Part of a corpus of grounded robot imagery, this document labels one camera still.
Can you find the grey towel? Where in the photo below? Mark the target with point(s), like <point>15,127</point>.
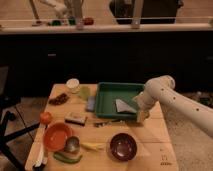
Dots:
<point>123,107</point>

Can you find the green plastic tray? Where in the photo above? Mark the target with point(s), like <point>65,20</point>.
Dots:
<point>108,93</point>

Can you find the red tomato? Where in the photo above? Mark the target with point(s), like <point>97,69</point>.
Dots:
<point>45,118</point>

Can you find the blue sponge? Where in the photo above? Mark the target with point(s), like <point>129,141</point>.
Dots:
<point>90,106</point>

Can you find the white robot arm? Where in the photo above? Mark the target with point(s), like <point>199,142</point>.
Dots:
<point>162,89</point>

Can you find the dark utensil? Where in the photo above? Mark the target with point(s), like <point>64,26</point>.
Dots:
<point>101,124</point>

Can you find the black chair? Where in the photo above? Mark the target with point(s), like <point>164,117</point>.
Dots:
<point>4,139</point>

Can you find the dark grape bunch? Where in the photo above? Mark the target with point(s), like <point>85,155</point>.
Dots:
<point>59,100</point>

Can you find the purple bowl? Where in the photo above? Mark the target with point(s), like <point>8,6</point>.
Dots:
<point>123,147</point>

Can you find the red background object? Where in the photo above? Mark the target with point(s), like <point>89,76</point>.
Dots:
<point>88,21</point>

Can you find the small metal cup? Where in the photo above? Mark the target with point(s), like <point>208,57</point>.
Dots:
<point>72,144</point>

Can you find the yellow banana toy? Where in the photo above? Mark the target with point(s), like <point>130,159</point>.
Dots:
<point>93,146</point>

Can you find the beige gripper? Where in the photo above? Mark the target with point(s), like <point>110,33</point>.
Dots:
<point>142,116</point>

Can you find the green background object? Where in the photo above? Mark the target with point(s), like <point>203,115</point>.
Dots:
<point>56,23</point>

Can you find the white round cup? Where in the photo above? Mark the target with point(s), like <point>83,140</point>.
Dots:
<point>73,85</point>

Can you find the orange bowl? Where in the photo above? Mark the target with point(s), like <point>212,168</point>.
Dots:
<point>55,136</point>

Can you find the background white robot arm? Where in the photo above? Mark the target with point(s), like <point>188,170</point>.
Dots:
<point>59,8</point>

